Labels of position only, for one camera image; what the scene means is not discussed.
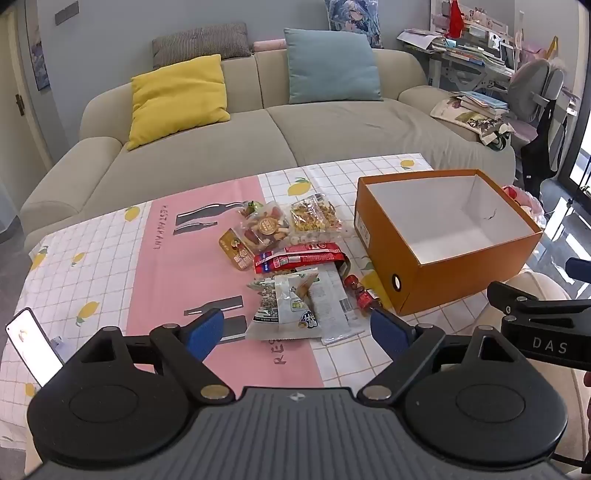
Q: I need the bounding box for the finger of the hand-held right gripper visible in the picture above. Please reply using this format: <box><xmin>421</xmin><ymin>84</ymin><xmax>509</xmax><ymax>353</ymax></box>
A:
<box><xmin>566</xmin><ymin>257</ymin><xmax>591</xmax><ymax>283</ymax></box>
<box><xmin>487</xmin><ymin>281</ymin><xmax>559</xmax><ymax>319</ymax></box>

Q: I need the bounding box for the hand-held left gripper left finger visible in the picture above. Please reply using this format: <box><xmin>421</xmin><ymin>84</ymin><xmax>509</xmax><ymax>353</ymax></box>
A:
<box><xmin>69</xmin><ymin>308</ymin><xmax>234</xmax><ymax>404</ymax></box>

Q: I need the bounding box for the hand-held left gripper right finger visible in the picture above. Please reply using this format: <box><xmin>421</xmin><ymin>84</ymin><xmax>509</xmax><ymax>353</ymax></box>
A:
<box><xmin>358</xmin><ymin>308</ymin><xmax>527</xmax><ymax>404</ymax></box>

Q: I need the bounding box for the orange cardboard box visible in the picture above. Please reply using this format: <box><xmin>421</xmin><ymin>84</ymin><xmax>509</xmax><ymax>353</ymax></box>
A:
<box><xmin>355</xmin><ymin>169</ymin><xmax>544</xmax><ymax>317</ymax></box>

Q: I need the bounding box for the white picture print snack packet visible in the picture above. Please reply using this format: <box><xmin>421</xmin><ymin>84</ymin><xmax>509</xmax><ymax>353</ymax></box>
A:
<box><xmin>245</xmin><ymin>269</ymin><xmax>324</xmax><ymax>341</ymax></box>

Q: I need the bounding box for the gold snack packet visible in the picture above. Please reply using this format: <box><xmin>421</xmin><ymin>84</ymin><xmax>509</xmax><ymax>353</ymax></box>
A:
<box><xmin>218</xmin><ymin>229</ymin><xmax>254</xmax><ymax>272</ymax></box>

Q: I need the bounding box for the long red snack packet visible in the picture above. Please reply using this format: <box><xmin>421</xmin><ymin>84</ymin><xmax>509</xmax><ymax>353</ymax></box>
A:
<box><xmin>253</xmin><ymin>244</ymin><xmax>352</xmax><ymax>278</ymax></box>

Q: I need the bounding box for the clear mixed nuts packet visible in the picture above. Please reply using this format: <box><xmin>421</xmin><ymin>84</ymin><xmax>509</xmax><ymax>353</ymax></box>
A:
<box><xmin>233</xmin><ymin>202</ymin><xmax>294</xmax><ymax>254</ymax></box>

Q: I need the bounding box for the clear popcorn packet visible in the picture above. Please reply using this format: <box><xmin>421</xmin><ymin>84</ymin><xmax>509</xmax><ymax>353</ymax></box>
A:
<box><xmin>286</xmin><ymin>229</ymin><xmax>340</xmax><ymax>247</ymax></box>

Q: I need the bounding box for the yellow crispy noodle packet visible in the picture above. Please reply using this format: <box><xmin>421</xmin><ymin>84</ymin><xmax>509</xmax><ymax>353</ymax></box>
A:
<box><xmin>290</xmin><ymin>194</ymin><xmax>343</xmax><ymax>234</ymax></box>

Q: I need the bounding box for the black garment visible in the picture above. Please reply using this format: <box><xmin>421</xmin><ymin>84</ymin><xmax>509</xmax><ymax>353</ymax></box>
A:
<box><xmin>522</xmin><ymin>99</ymin><xmax>568</xmax><ymax>199</ymax></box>

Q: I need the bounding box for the white phone stand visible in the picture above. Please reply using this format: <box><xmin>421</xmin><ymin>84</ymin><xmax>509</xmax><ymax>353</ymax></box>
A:
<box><xmin>48</xmin><ymin>337</ymin><xmax>70</xmax><ymax>365</ymax></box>

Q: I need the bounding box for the smartphone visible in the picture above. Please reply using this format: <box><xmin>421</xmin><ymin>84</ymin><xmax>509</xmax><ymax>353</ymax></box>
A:
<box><xmin>6</xmin><ymin>307</ymin><xmax>64</xmax><ymax>387</ymax></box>

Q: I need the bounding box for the stack of magazines on sofa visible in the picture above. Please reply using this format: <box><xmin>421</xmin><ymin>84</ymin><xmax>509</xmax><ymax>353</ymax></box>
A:
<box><xmin>430</xmin><ymin>97</ymin><xmax>515</xmax><ymax>148</ymax></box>

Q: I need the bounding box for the grey office chair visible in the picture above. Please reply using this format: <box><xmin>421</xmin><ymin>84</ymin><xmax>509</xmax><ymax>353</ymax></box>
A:
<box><xmin>508</xmin><ymin>58</ymin><xmax>578</xmax><ymax>144</ymax></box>

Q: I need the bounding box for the stack of books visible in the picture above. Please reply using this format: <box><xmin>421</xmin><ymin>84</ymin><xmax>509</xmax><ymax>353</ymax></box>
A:
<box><xmin>455</xmin><ymin>91</ymin><xmax>509</xmax><ymax>118</ymax></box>

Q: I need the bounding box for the beige sofa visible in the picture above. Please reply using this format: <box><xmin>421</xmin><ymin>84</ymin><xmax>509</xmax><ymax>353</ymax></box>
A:
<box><xmin>21</xmin><ymin>39</ymin><xmax>515</xmax><ymax>252</ymax></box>

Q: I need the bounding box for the yellow cushion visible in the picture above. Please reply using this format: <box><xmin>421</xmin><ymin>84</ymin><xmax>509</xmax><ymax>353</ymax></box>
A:
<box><xmin>127</xmin><ymin>54</ymin><xmax>230</xmax><ymax>151</ymax></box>

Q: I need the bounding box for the cluttered desk with books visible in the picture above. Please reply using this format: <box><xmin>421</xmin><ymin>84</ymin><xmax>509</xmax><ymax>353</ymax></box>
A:
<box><xmin>399</xmin><ymin>28</ymin><xmax>513</xmax><ymax>77</ymax></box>

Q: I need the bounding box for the teal cushion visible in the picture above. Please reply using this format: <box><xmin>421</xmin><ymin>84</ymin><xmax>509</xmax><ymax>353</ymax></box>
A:
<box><xmin>283</xmin><ymin>28</ymin><xmax>384</xmax><ymax>104</ymax></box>

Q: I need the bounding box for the red paper bag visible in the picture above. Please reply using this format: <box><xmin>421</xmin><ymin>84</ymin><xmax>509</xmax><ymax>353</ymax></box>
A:
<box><xmin>445</xmin><ymin>0</ymin><xmax>466</xmax><ymax>38</ymax></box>

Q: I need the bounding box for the grey checked cushion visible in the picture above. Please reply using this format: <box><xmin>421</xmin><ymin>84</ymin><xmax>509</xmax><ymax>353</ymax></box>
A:
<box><xmin>152</xmin><ymin>22</ymin><xmax>252</xmax><ymax>70</ymax></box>

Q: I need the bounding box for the figure print pillow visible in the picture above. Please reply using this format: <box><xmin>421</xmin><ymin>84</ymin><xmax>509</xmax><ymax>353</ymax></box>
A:
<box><xmin>324</xmin><ymin>0</ymin><xmax>384</xmax><ymax>49</ymax></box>

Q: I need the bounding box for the door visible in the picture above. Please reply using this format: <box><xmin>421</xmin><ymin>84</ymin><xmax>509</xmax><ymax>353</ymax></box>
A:
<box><xmin>0</xmin><ymin>14</ymin><xmax>51</xmax><ymax>171</ymax></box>

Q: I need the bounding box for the wall poster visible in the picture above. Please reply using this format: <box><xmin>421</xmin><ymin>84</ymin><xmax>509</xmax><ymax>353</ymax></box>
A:
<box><xmin>25</xmin><ymin>0</ymin><xmax>51</xmax><ymax>90</ymax></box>

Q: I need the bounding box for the grey wall plate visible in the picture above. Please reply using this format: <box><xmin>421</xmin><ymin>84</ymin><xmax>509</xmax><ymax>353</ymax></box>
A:
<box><xmin>54</xmin><ymin>1</ymin><xmax>80</xmax><ymax>26</ymax></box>

